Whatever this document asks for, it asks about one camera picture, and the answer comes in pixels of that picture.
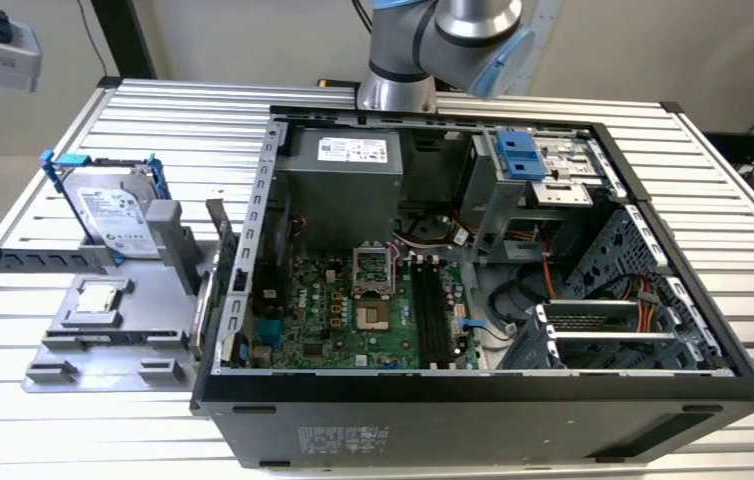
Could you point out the metal optical drive cage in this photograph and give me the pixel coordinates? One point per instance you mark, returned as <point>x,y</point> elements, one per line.
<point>489,200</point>

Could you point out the white eight-pin connector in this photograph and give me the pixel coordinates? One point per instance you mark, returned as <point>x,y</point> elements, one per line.
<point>461,312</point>

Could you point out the blue disk carrier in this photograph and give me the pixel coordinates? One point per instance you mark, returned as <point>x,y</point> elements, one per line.
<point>72,159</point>

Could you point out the black RAM slot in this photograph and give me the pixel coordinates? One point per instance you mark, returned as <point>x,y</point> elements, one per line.
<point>428,310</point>
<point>419,310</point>
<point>436,310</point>
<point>445,310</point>

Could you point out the RAM stick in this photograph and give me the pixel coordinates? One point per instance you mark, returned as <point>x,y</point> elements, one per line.
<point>116,339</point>
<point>56,262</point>

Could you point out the grey parts rack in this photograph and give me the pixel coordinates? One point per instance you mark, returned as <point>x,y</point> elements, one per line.
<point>156,300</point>

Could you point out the CPU socket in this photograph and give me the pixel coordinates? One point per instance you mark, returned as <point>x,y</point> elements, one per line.
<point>375,315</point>

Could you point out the black PC case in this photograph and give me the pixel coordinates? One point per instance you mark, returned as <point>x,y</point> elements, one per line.
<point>416,430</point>

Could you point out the green motherboard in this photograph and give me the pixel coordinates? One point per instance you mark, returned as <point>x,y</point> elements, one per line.
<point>376,350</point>

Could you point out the blue expansion slot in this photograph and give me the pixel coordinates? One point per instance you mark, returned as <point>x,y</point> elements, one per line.
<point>268,332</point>

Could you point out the silver CPU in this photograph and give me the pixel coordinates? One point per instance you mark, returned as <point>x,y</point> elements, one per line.
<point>98,298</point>

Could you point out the black four-pin connector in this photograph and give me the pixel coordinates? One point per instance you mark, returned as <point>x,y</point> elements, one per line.
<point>465,344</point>

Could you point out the black upright post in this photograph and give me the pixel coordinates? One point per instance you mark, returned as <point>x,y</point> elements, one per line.
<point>129,40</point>

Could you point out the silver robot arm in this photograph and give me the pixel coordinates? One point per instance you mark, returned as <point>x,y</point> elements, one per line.
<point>476,20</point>

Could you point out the silver hard disk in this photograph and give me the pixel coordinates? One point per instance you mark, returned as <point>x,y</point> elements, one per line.
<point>112,210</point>

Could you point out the grey power supply unit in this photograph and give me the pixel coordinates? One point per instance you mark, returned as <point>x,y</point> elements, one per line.
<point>343,200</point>

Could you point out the round CPU cooler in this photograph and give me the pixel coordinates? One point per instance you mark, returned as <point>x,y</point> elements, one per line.
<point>431,227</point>

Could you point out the blue drive bay latch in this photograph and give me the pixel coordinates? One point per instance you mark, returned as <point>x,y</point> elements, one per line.
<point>516,155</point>

